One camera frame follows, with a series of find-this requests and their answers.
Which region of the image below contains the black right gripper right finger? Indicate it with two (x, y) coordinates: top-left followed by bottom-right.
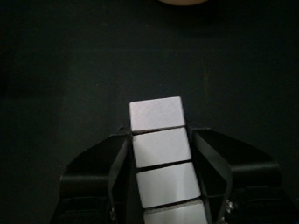
(190, 128), (291, 224)

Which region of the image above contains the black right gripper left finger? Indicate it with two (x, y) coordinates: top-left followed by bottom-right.
(49, 125), (133, 224)

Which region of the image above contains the white segmented sushi roll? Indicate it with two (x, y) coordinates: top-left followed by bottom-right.
(128, 95), (211, 224)

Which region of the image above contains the cream pot with black handle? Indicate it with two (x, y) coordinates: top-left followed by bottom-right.
(156, 0), (212, 7)

